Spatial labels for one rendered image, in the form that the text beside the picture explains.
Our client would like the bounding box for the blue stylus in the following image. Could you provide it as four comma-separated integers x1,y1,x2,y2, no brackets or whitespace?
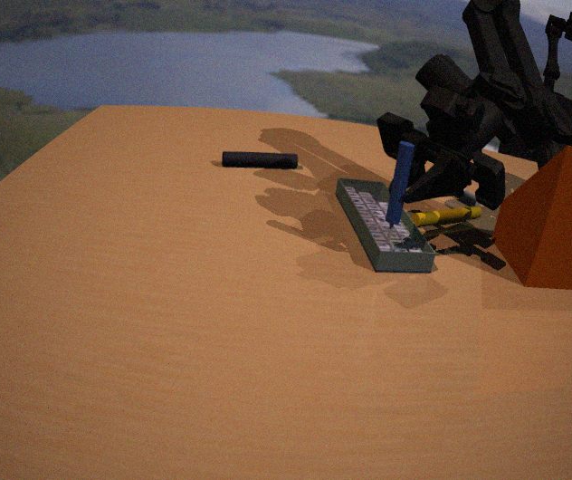
385,141,415,244

